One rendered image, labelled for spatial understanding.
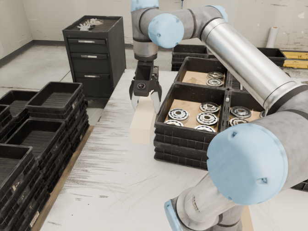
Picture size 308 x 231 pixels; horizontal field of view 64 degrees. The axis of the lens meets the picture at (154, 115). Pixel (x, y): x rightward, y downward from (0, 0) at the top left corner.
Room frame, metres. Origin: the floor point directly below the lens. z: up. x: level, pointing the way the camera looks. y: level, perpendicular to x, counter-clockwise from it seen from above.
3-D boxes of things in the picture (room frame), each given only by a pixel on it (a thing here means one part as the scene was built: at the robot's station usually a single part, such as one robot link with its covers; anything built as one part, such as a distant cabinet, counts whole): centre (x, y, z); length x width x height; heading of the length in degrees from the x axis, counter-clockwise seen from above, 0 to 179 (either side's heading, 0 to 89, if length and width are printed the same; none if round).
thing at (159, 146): (0.99, -0.19, 0.76); 0.40 x 0.30 x 0.12; 163
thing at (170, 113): (1.01, -0.12, 0.86); 0.10 x 0.10 x 0.01
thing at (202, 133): (0.99, -0.19, 0.92); 0.40 x 0.30 x 0.02; 163
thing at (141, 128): (0.70, 0.03, 1.07); 0.24 x 0.06 x 0.06; 173
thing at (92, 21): (2.74, 0.64, 0.88); 0.29 x 0.22 x 0.03; 173
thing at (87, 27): (2.51, 0.70, 0.88); 0.25 x 0.19 x 0.03; 173
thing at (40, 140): (1.28, 0.83, 0.31); 0.40 x 0.30 x 0.34; 173
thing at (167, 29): (0.63, -0.03, 1.38); 0.11 x 0.11 x 0.08; 25
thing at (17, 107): (1.73, 1.17, 0.31); 0.40 x 0.30 x 0.34; 173
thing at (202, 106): (1.07, -0.29, 0.86); 0.10 x 0.10 x 0.01
